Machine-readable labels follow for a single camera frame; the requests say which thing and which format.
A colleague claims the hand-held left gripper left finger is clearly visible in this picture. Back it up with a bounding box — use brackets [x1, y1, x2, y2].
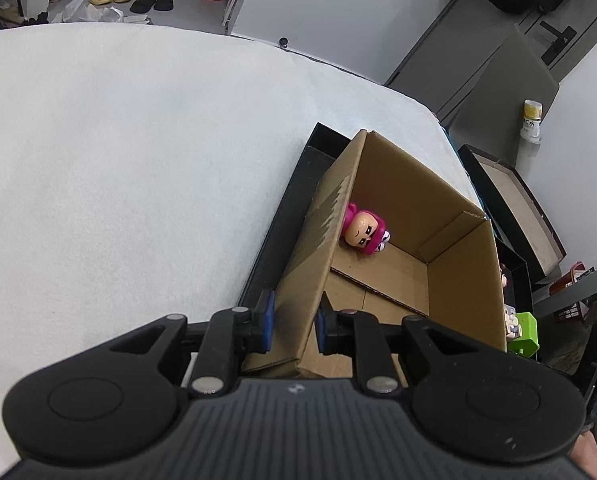
[96, 289, 276, 397]

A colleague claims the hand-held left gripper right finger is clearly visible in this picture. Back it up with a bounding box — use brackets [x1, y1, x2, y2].
[315, 294, 504, 397]

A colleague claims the green toy block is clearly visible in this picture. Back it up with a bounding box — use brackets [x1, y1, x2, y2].
[507, 311, 540, 356]

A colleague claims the white and purple toy figure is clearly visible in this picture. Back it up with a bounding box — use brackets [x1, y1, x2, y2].
[504, 305, 522, 339]

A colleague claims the black shallow tray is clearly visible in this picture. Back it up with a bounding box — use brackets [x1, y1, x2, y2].
[236, 121, 541, 361]

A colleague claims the brown cardboard box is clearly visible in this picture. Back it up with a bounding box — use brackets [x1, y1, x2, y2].
[241, 129, 509, 380]

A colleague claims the person's right forearm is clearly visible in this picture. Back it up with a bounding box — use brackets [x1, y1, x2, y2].
[568, 430, 597, 480]

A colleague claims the red plastic basket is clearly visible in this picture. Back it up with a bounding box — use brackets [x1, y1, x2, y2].
[548, 262, 597, 324]

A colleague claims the pink toy figure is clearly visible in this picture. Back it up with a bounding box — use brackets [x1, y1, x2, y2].
[341, 202, 391, 257]

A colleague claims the black-framed brown board box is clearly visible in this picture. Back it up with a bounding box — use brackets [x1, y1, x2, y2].
[458, 144, 568, 277]

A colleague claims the yellow-capped bottle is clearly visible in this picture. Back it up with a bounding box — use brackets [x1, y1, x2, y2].
[521, 100, 544, 142]

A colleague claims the grey upholstered headboard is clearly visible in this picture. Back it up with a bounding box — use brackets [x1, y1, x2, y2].
[384, 0, 561, 161]

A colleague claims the white plastic bag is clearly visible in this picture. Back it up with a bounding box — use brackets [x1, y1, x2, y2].
[51, 0, 124, 24]

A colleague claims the black door handle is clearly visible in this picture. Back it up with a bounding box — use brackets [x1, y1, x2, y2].
[540, 20, 577, 64]

